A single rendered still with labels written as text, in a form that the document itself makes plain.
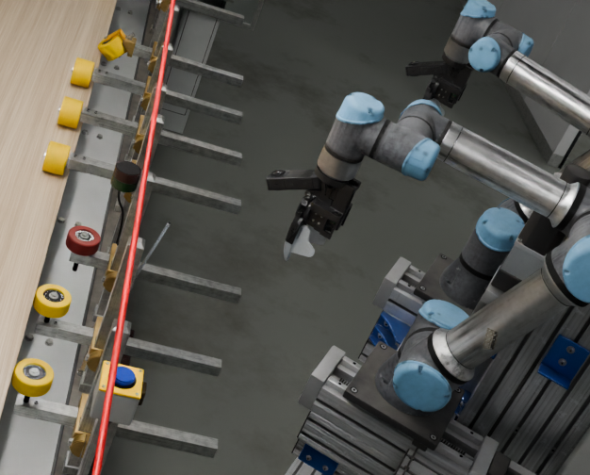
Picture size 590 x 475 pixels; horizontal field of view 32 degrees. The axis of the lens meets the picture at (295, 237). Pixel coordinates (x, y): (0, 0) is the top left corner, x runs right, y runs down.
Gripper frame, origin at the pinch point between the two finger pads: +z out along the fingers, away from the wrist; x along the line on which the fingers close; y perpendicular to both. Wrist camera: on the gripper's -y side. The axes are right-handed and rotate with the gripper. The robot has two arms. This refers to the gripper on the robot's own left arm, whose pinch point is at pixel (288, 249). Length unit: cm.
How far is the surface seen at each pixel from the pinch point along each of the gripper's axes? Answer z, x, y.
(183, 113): 121, 239, -123
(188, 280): 46, 34, -28
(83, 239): 41, 21, -52
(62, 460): 62, -21, -22
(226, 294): 47, 38, -18
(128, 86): 37, 89, -84
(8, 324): 42, -16, -46
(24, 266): 42, 2, -55
